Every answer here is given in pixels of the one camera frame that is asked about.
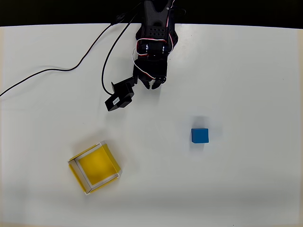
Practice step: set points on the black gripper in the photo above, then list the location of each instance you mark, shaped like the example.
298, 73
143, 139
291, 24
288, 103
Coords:
149, 76

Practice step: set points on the blue cube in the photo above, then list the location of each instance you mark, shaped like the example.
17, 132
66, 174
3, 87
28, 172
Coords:
200, 135

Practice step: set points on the yellow open box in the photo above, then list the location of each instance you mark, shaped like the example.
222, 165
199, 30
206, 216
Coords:
97, 165

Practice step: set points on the black gripper-mounted camera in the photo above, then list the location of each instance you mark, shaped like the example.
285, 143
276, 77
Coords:
120, 95

